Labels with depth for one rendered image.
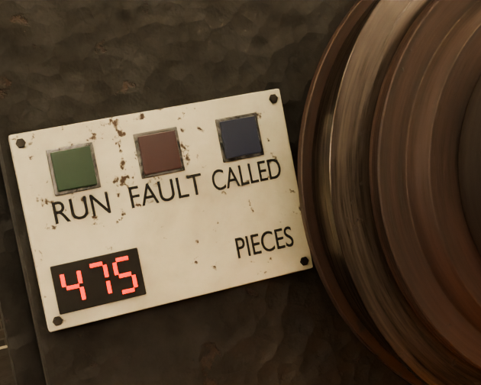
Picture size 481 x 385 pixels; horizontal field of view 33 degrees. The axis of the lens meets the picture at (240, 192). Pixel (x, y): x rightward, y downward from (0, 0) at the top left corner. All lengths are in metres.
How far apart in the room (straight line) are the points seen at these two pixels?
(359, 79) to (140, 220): 0.24
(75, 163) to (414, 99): 0.30
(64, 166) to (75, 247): 0.07
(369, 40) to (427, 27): 0.05
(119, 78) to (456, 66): 0.31
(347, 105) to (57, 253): 0.29
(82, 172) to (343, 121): 0.24
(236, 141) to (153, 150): 0.08
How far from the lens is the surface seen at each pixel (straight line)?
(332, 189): 0.67
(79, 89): 0.78
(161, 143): 0.76
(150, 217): 0.76
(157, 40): 0.80
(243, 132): 0.78
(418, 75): 0.69
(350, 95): 0.68
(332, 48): 0.75
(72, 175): 0.74
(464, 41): 0.70
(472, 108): 0.68
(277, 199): 0.79
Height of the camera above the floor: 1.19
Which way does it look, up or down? 3 degrees down
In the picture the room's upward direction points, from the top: 11 degrees counter-clockwise
